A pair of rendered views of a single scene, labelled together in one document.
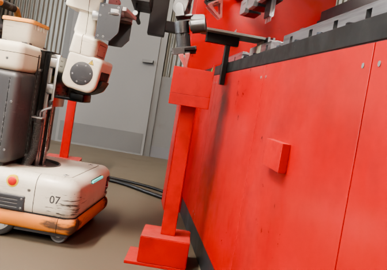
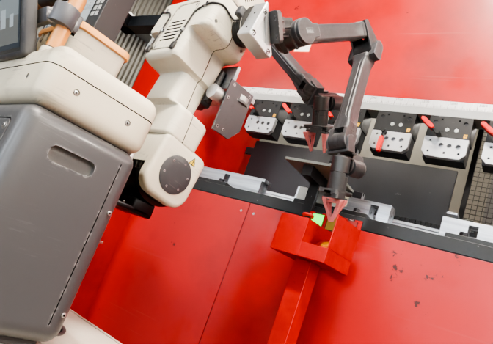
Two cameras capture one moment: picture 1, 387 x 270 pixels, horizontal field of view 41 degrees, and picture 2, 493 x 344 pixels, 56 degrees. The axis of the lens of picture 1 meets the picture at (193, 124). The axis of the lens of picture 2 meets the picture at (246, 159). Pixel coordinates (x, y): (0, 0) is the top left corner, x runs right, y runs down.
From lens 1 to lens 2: 1.90 m
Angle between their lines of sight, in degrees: 50
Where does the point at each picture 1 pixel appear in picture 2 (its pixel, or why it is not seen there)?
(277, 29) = (220, 144)
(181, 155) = (296, 329)
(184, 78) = (341, 232)
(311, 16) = (244, 141)
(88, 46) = (196, 136)
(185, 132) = (306, 298)
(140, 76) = not seen: outside the picture
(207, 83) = (353, 243)
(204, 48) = not seen: hidden behind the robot
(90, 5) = (206, 72)
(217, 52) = not seen: hidden behind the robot
